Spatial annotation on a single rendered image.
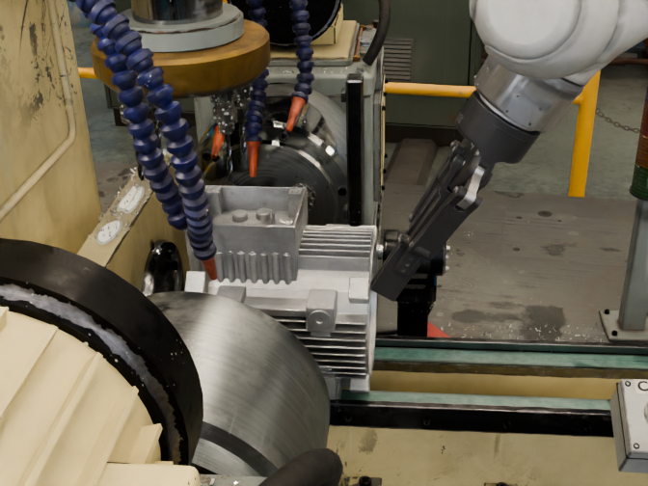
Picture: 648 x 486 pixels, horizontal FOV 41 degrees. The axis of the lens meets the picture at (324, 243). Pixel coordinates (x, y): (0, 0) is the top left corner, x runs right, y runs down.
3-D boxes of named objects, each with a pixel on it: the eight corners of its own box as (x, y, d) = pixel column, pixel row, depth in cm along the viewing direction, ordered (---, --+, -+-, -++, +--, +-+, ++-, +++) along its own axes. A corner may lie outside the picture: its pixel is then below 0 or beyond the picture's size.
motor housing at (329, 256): (193, 416, 99) (175, 273, 90) (229, 324, 116) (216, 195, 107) (367, 425, 97) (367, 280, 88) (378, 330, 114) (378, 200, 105)
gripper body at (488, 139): (472, 76, 85) (422, 151, 89) (477, 105, 78) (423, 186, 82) (536, 113, 86) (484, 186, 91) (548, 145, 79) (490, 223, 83)
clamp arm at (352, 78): (343, 270, 113) (339, 80, 101) (345, 258, 115) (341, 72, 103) (370, 270, 112) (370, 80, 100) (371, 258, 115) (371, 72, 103)
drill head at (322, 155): (174, 313, 119) (151, 144, 108) (229, 189, 155) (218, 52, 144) (354, 318, 117) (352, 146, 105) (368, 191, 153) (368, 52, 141)
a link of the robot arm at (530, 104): (506, 47, 75) (469, 104, 77) (594, 98, 76) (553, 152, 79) (498, 21, 83) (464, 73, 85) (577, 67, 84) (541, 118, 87)
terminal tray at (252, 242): (189, 283, 96) (182, 225, 92) (211, 237, 105) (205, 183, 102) (296, 286, 94) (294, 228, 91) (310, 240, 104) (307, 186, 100)
